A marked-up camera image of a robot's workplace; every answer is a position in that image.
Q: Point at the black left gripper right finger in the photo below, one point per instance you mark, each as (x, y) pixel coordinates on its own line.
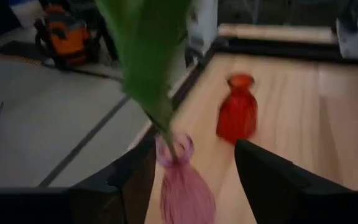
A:
(278, 196)

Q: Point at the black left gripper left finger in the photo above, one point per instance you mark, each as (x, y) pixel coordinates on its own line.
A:
(120, 199)

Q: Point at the dark red artificial tulip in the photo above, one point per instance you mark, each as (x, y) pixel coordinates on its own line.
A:
(148, 62)

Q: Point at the pink ribbed glass vase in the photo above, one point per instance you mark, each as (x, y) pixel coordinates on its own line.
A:
(185, 193)

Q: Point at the red ribbed glass vase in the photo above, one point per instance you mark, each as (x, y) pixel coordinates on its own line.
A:
(237, 115)

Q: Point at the black and orange machine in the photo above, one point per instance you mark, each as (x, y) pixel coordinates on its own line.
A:
(68, 37)

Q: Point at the white plastic appliance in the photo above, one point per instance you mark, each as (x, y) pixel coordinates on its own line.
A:
(203, 25)

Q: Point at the black aluminium table frame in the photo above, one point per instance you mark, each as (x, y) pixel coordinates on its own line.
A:
(278, 49)

